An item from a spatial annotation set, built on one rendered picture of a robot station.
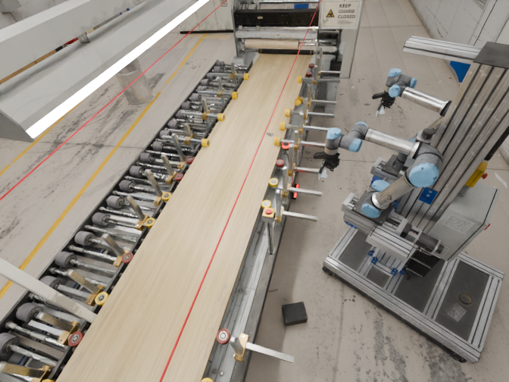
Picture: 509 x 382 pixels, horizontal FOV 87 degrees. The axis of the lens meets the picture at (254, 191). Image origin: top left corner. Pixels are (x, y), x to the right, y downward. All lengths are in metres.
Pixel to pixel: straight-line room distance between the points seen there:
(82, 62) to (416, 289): 2.71
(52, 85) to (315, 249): 2.67
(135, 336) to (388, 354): 1.96
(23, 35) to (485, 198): 2.20
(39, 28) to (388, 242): 1.96
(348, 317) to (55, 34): 2.66
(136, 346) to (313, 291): 1.61
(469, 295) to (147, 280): 2.55
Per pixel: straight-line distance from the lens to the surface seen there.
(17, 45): 0.75
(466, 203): 2.08
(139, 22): 1.00
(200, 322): 1.84
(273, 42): 4.45
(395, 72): 2.27
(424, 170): 1.53
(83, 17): 0.86
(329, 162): 1.71
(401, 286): 2.78
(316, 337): 2.69
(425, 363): 2.87
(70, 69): 0.80
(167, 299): 1.95
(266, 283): 2.06
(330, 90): 4.60
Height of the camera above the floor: 2.61
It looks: 49 degrees down
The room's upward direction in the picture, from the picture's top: 7 degrees counter-clockwise
